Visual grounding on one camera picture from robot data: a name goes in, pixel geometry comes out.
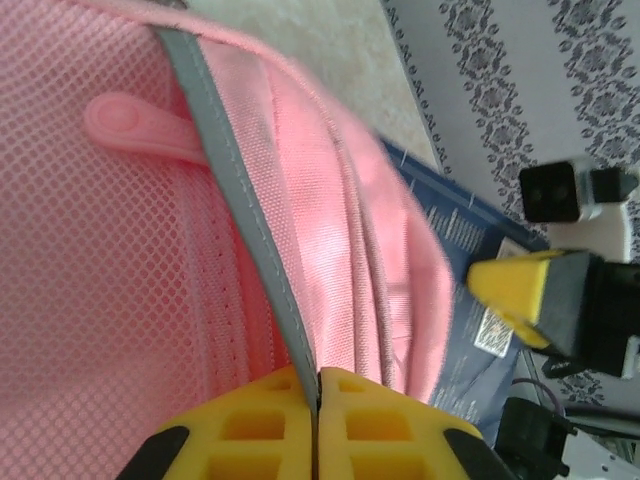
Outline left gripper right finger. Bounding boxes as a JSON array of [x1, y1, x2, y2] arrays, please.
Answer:
[[317, 367, 504, 480]]

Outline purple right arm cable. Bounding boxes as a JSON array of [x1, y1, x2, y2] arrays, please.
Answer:
[[514, 378, 569, 419]]

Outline pink backpack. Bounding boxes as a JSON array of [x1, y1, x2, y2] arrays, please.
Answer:
[[0, 0, 457, 407]]

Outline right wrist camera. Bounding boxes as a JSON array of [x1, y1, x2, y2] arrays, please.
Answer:
[[518, 157, 640, 264]]

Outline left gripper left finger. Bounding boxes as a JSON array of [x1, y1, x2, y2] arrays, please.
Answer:
[[119, 364, 317, 480]]

